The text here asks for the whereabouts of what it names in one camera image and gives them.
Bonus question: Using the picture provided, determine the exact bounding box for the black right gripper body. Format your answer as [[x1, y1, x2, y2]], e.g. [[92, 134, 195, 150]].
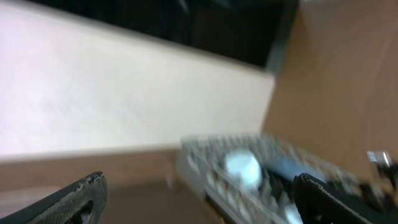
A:
[[377, 162, 397, 192]]

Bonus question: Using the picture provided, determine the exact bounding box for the light blue cup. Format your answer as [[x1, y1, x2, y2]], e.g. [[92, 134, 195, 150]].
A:
[[284, 204, 303, 224]]

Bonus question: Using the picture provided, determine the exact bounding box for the grey dishwasher rack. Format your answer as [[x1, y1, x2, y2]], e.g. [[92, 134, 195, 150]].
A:
[[177, 134, 384, 224]]

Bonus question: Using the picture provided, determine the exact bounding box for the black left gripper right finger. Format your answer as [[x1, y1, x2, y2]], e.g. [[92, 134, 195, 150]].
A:
[[292, 173, 397, 224]]

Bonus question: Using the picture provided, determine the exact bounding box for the dark blue plate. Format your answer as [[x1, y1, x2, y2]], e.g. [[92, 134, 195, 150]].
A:
[[264, 157, 326, 182]]

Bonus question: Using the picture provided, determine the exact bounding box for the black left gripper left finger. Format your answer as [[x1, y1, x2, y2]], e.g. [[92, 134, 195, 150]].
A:
[[1, 172, 108, 224]]

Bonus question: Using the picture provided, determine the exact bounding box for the light blue bowl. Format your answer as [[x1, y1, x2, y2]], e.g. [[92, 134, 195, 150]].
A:
[[224, 149, 262, 190]]

